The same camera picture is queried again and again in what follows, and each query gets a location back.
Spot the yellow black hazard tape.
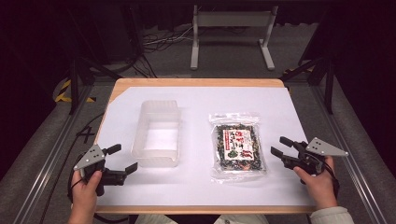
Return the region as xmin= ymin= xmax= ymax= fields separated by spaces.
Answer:
xmin=54 ymin=78 xmax=96 ymax=104

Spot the white metal stand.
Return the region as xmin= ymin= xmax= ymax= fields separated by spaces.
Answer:
xmin=190 ymin=4 xmax=280 ymax=71

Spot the bundle of floor cables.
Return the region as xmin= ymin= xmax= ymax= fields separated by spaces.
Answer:
xmin=118 ymin=24 xmax=195 ymax=78

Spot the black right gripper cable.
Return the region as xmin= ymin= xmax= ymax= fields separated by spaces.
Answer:
xmin=323 ymin=161 xmax=341 ymax=200

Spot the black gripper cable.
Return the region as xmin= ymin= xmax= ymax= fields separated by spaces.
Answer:
xmin=66 ymin=151 xmax=87 ymax=203
xmin=323 ymin=161 xmax=341 ymax=200

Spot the aluminium floor rail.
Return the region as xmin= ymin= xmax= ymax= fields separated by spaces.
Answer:
xmin=12 ymin=83 xmax=95 ymax=224
xmin=310 ymin=83 xmax=389 ymax=224

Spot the black tripod stand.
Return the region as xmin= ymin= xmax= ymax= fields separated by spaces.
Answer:
xmin=66 ymin=0 xmax=123 ymax=116
xmin=279 ymin=55 xmax=338 ymax=115

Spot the person's left hand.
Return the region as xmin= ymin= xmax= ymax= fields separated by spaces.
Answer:
xmin=70 ymin=170 xmax=104 ymax=213

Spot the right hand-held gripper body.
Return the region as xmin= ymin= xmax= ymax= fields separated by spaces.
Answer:
xmin=283 ymin=137 xmax=349 ymax=176

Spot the clear packet of dark snacks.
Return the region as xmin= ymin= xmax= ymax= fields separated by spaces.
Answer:
xmin=207 ymin=111 xmax=269 ymax=185

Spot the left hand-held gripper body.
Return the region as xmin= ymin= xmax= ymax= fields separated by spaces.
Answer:
xmin=73 ymin=144 xmax=127 ymax=197

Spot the translucent plastic container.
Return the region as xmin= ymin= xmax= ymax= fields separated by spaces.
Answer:
xmin=130 ymin=99 xmax=182 ymax=169

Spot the white table mat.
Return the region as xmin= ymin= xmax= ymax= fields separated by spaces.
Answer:
xmin=95 ymin=86 xmax=317 ymax=207

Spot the person's right hand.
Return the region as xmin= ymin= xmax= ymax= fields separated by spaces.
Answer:
xmin=292 ymin=156 xmax=339 ymax=211

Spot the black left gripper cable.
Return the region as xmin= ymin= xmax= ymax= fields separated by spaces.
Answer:
xmin=66 ymin=151 xmax=87 ymax=203

